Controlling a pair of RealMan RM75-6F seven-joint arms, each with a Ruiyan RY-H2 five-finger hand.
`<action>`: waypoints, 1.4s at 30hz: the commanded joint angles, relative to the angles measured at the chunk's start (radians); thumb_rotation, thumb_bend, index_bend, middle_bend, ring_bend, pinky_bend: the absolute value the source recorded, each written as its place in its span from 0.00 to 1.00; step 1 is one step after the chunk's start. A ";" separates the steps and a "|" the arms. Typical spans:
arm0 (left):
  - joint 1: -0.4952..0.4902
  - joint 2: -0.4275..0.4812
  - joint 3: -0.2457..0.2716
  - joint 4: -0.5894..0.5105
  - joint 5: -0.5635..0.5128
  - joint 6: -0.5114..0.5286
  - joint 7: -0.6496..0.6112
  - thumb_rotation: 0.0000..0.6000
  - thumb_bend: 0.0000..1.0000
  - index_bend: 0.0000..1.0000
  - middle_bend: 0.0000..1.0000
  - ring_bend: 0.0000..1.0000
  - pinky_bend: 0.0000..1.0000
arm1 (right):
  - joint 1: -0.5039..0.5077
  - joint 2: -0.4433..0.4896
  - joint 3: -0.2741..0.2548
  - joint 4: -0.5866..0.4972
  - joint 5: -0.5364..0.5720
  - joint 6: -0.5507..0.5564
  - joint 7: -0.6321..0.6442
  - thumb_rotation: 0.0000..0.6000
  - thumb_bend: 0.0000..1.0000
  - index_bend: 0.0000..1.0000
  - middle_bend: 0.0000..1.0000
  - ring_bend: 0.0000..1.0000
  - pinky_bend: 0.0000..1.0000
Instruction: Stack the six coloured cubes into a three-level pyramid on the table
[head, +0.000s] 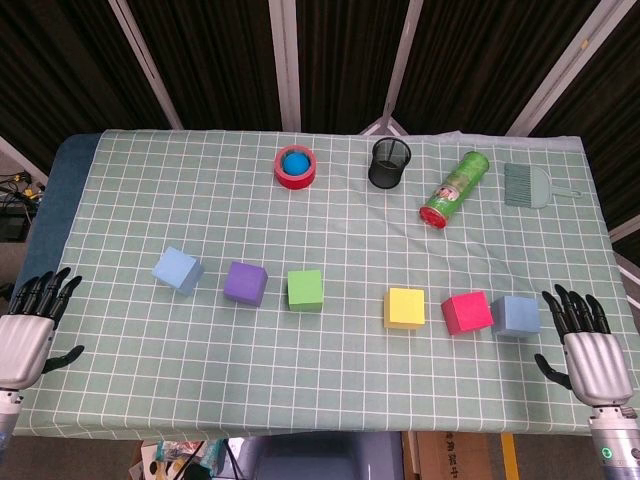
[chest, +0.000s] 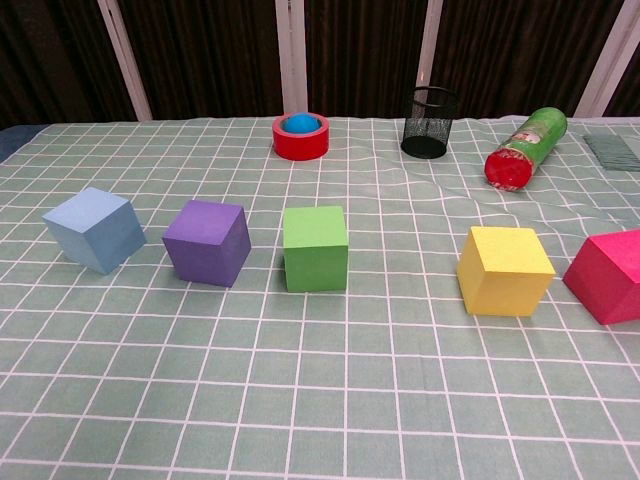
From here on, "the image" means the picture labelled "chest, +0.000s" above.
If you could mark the pink foam cube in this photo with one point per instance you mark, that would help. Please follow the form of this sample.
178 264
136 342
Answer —
610 280

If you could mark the black mesh pen holder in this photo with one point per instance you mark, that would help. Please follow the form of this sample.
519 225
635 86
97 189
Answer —
425 130

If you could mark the yellow foam cube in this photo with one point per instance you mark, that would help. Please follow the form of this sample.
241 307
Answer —
500 270

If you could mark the green foam cube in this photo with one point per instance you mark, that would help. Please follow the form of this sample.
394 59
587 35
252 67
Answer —
315 250

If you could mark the light blue foam cube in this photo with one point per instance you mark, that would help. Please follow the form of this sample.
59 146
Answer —
95 230

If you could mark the red tape roll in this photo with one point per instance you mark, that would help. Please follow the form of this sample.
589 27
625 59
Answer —
300 147

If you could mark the green checkered tablecloth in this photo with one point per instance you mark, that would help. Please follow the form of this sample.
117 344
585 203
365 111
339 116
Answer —
320 400

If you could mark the purple foam cube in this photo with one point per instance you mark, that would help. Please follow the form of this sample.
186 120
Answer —
205 245

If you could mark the blue ball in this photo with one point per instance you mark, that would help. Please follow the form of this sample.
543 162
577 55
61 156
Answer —
301 124

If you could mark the white frame post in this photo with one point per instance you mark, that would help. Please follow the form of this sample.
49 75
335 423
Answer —
430 50
607 60
125 60
291 60

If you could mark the green chips can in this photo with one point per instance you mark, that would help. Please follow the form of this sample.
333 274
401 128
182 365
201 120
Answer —
530 145

